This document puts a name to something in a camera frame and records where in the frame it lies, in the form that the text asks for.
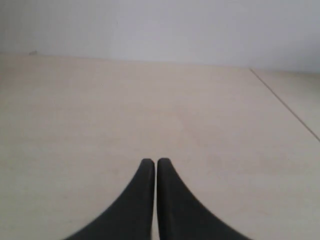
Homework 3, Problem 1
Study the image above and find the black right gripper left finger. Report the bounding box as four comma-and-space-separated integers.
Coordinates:
67, 158, 155, 240

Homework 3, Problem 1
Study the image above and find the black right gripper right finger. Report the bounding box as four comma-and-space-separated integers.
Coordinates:
156, 158, 247, 240

